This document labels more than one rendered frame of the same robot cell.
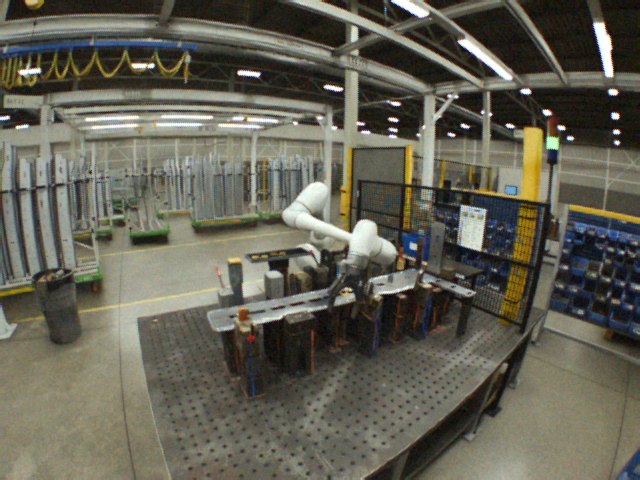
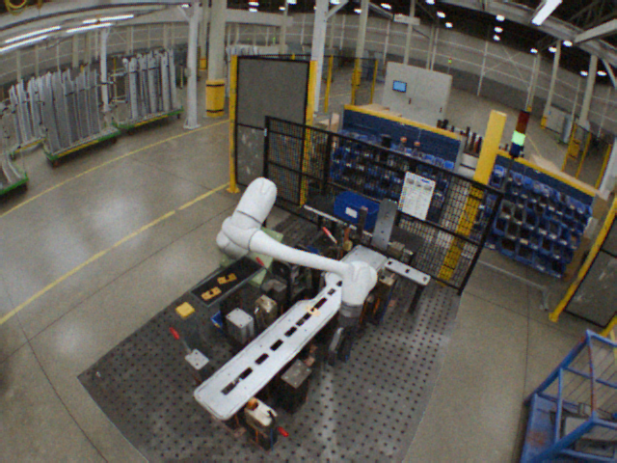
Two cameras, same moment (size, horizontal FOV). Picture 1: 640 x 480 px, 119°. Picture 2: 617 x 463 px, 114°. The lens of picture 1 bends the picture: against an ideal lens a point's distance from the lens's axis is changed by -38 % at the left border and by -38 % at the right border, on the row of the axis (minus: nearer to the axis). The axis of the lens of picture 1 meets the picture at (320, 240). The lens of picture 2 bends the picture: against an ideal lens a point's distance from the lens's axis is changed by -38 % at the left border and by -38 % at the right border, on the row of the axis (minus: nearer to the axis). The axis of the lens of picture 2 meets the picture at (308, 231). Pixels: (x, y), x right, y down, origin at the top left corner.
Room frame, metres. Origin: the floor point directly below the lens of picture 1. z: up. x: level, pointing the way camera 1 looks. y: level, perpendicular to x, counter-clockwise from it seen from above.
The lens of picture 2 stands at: (0.54, 0.41, 2.17)
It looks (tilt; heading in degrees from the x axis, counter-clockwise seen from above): 33 degrees down; 333
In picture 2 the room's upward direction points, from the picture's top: 6 degrees clockwise
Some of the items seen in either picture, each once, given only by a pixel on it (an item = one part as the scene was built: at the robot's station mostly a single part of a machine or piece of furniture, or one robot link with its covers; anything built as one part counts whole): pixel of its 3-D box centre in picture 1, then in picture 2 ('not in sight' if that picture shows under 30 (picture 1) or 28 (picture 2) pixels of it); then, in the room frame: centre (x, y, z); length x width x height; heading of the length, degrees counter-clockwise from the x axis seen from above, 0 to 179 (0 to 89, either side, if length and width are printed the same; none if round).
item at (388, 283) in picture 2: (420, 311); (379, 301); (1.51, -0.59, 0.87); 0.12 x 0.09 x 0.35; 30
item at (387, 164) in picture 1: (375, 215); (267, 133); (4.30, -0.80, 1.00); 1.34 x 0.14 x 2.00; 35
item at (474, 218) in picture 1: (471, 227); (415, 196); (1.91, -1.06, 1.30); 0.23 x 0.02 x 0.31; 30
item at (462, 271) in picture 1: (425, 258); (362, 222); (2.11, -0.81, 1.01); 0.90 x 0.22 x 0.03; 30
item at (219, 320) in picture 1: (341, 295); (310, 314); (1.46, -0.12, 1.00); 1.38 x 0.22 x 0.02; 120
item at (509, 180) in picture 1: (526, 200); (415, 96); (6.63, -5.31, 1.22); 1.60 x 0.54 x 2.45; 35
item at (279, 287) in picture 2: (319, 299); (276, 310); (1.63, 0.00, 0.89); 0.13 x 0.11 x 0.38; 30
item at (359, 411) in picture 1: (362, 328); (317, 320); (1.65, -0.28, 0.68); 2.56 x 1.61 x 0.04; 125
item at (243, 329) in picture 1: (250, 360); (263, 427); (1.02, 0.28, 0.88); 0.15 x 0.11 x 0.36; 30
